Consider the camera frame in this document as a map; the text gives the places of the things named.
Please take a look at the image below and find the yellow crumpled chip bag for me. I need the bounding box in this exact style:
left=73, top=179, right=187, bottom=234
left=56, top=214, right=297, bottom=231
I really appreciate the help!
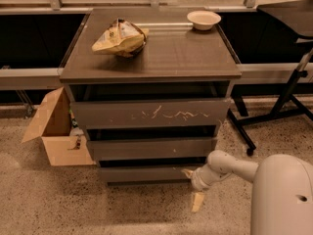
left=92, top=19, right=149, bottom=58

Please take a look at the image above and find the open cardboard box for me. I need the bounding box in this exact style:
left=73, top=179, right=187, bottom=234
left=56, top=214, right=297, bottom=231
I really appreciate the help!
left=22, top=87, right=94, bottom=166

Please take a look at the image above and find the grey drawer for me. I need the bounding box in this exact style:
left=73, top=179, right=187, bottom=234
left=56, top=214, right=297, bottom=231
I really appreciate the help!
left=99, top=164, right=201, bottom=183
left=70, top=99, right=230, bottom=129
left=87, top=137, right=217, bottom=161

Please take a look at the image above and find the white paper bowl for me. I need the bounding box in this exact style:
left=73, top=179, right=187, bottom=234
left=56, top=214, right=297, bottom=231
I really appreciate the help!
left=187, top=11, right=221, bottom=30

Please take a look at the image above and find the grey top drawer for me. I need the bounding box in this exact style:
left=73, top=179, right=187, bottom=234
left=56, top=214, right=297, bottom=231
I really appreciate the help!
left=70, top=99, right=230, bottom=129

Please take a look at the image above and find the grey middle drawer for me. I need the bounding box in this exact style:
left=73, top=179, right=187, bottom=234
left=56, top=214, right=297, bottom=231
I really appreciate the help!
left=87, top=137, right=217, bottom=161

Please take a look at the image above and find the black rolling side table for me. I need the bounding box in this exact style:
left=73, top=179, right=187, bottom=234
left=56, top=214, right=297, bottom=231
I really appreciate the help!
left=227, top=0, right=313, bottom=157

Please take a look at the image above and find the grey bottom drawer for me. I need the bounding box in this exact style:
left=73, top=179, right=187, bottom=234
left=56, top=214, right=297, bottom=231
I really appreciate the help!
left=99, top=164, right=201, bottom=183

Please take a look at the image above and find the green bottle in box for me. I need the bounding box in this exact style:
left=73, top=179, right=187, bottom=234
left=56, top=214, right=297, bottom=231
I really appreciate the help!
left=68, top=109, right=78, bottom=128

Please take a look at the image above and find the dark grey drawer cabinet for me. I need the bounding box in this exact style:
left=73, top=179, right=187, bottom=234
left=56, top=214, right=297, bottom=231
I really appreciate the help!
left=61, top=8, right=241, bottom=171

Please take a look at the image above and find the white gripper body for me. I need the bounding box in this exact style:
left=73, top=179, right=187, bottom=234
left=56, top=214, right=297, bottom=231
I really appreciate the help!
left=191, top=167, right=210, bottom=192

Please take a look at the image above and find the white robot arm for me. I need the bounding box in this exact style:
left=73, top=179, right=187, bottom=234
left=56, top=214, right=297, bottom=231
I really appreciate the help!
left=182, top=150, right=313, bottom=235

